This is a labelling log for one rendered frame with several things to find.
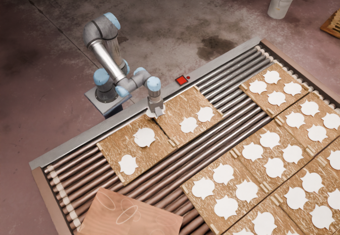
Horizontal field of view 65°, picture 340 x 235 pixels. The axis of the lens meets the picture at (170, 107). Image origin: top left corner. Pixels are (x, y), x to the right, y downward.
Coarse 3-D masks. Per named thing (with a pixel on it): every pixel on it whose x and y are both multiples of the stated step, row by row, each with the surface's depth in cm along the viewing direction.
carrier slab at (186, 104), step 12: (180, 96) 201; (192, 96) 201; (168, 108) 195; (180, 108) 195; (192, 108) 195; (156, 120) 189; (168, 120) 190; (180, 120) 190; (216, 120) 190; (168, 132) 184; (180, 132) 184; (180, 144) 179
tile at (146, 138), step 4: (144, 132) 181; (148, 132) 181; (152, 132) 181; (140, 136) 179; (144, 136) 179; (148, 136) 179; (152, 136) 179; (140, 140) 177; (144, 140) 178; (148, 140) 178; (152, 140) 178; (140, 144) 176; (144, 144) 176; (148, 144) 176
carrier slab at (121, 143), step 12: (144, 120) 189; (120, 132) 184; (132, 132) 184; (156, 132) 184; (96, 144) 179; (108, 144) 179; (120, 144) 179; (132, 144) 179; (156, 144) 179; (168, 144) 179; (108, 156) 174; (120, 156) 174; (132, 156) 174; (144, 156) 174; (156, 156) 174; (120, 168) 170; (144, 168) 170; (120, 180) 166; (132, 180) 167
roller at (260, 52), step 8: (264, 48) 231; (256, 56) 227; (240, 64) 221; (224, 72) 216; (216, 80) 213; (200, 88) 207; (88, 152) 177; (96, 152) 180; (72, 160) 175; (80, 160) 175; (64, 168) 172; (48, 176) 169; (56, 176) 170
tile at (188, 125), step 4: (184, 120) 188; (188, 120) 188; (192, 120) 188; (180, 124) 187; (184, 124) 187; (188, 124) 187; (192, 124) 187; (184, 128) 185; (188, 128) 185; (192, 128) 185; (184, 132) 183; (188, 132) 183; (192, 132) 183
